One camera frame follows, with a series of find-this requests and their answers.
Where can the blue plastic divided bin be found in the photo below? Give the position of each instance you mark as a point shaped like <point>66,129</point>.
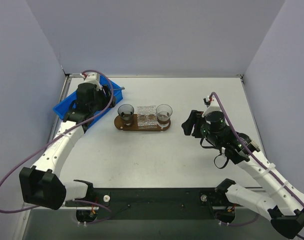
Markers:
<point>117,96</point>

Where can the clear textured acrylic holder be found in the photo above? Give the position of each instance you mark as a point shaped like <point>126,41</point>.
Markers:
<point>146,115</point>

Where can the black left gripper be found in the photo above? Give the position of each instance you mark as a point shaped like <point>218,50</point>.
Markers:
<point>108,95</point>

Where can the brown wooden oval tray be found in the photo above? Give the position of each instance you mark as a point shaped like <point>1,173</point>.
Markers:
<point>118,122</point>

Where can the clear glass cup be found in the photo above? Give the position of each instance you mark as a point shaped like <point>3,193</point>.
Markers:
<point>163,113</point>

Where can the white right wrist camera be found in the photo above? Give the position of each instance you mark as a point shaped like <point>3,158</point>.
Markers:
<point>211,104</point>

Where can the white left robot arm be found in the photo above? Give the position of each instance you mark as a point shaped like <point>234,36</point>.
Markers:
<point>40,184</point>

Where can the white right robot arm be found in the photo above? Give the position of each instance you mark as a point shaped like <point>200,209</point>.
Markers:
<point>284,204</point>

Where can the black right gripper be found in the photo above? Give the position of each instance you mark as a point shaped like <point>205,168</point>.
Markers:
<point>196,124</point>

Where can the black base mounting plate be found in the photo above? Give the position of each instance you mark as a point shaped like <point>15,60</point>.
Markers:
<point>154,204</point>

